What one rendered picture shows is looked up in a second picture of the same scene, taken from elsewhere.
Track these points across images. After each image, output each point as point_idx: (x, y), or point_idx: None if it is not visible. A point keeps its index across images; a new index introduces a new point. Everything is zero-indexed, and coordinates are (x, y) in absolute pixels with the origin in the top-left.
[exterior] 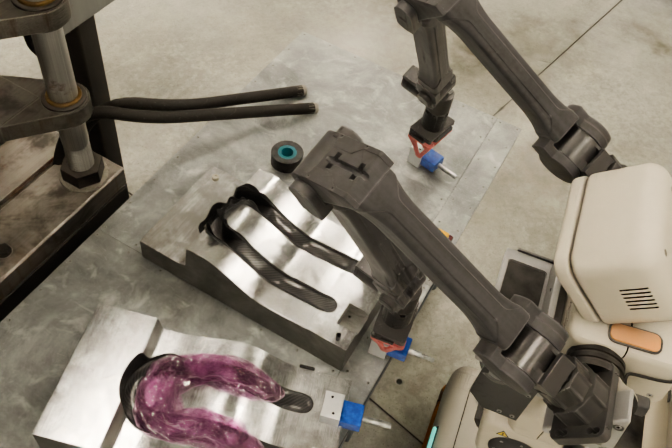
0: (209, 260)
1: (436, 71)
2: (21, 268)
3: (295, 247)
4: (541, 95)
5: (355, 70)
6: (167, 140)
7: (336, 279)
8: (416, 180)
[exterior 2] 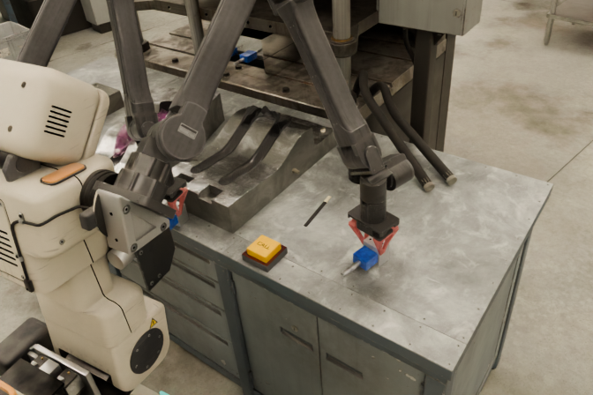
0: (233, 114)
1: (322, 104)
2: (277, 100)
3: (250, 157)
4: (191, 65)
5: (505, 219)
6: (546, 264)
7: (216, 174)
8: (346, 254)
